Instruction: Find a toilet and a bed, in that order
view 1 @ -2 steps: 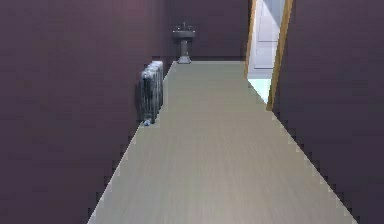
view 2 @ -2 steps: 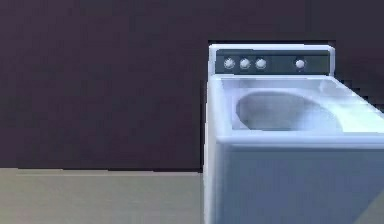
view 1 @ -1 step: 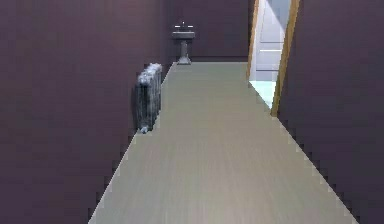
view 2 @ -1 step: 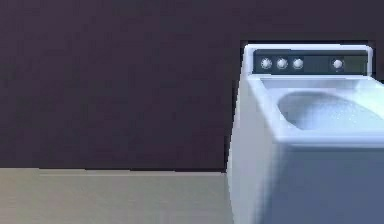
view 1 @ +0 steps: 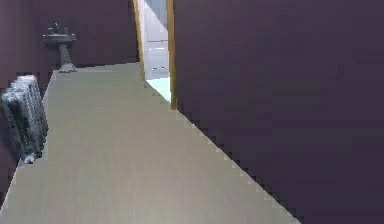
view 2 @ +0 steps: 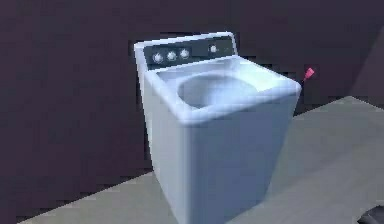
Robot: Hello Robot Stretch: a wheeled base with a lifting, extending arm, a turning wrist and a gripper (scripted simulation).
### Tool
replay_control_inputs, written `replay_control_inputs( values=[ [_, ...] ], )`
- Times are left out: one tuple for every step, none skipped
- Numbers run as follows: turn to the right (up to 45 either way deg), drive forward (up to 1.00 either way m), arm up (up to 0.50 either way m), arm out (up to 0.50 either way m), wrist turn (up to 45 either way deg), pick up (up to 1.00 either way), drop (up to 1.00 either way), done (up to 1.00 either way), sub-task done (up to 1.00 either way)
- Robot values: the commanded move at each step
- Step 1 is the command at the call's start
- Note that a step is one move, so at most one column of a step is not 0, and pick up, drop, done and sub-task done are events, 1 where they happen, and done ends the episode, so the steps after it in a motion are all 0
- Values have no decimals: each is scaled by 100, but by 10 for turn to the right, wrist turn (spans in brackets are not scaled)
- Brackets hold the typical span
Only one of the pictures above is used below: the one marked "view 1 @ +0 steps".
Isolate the white chest of drawers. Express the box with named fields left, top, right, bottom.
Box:
left=143, top=0, right=170, bottom=80

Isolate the grey pedestal sink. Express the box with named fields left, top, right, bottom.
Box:
left=42, top=21, right=78, bottom=74

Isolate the grey ribbed radiator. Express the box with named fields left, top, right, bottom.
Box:
left=0, top=74, right=50, bottom=165

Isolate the wooden door frame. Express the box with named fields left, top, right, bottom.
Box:
left=132, top=0, right=178, bottom=111

